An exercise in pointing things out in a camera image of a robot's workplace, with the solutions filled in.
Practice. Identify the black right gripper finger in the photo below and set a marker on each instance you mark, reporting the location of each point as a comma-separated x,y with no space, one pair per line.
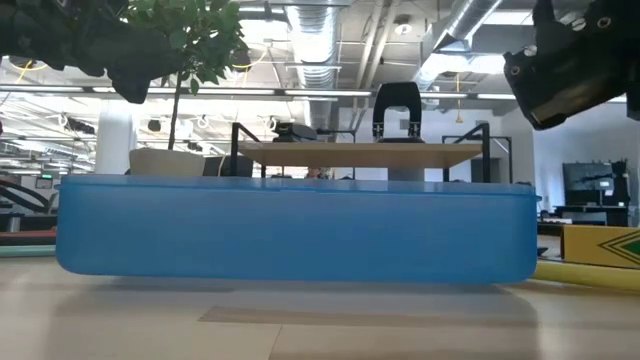
560,85

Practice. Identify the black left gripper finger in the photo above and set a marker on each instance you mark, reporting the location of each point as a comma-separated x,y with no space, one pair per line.
140,75

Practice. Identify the yellow crayon box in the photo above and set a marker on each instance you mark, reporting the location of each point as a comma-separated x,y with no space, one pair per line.
600,247

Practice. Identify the yellow marker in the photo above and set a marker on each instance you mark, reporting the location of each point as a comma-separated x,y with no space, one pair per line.
585,275

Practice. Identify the blue translucent plastic box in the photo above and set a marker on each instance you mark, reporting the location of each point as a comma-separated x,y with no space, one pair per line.
300,235

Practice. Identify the black arch-shaped robot base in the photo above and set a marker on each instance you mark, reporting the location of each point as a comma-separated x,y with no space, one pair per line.
397,100

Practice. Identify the black ceiling fixture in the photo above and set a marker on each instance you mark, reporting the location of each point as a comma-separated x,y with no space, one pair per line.
20,62

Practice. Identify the white column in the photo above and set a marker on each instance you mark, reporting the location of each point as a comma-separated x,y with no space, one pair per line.
115,145

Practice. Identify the green leafy indoor tree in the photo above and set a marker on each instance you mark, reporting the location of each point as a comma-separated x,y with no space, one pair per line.
205,30

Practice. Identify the white planter pot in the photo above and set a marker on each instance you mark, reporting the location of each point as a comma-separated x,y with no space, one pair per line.
165,162

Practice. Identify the black monitor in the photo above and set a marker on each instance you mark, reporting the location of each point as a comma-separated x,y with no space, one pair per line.
595,180

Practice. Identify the black desk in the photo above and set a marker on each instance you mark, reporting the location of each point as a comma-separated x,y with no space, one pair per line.
590,215

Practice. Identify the black flat device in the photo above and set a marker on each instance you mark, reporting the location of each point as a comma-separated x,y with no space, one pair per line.
295,132

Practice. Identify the black curved railing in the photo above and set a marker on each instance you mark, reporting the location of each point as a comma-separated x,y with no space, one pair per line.
22,197

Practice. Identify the person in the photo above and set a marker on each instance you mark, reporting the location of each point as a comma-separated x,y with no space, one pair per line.
316,173

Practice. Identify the teal pen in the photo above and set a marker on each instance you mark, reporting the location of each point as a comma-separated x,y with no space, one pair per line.
25,251

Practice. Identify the wooden side table top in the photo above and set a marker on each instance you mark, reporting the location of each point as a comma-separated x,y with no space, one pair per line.
360,155

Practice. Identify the wooden table with black frame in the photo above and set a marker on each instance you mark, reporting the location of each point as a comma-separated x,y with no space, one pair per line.
485,150

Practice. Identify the silver ceiling duct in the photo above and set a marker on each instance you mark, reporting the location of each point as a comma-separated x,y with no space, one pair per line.
312,50
450,35

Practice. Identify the grey pedestal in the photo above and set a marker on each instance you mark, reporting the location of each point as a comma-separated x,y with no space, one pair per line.
406,174

